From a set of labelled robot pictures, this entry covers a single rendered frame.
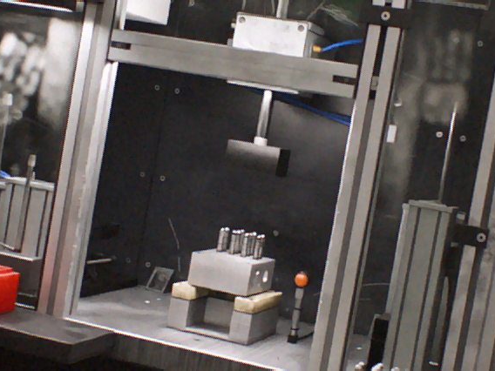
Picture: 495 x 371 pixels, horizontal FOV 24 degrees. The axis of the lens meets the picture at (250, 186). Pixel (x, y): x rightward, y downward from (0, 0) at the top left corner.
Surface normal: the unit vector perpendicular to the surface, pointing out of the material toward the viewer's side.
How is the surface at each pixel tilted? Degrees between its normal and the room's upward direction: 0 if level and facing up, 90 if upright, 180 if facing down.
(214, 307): 90
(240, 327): 90
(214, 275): 90
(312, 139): 90
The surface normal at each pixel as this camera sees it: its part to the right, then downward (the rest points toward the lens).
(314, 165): -0.30, 0.00
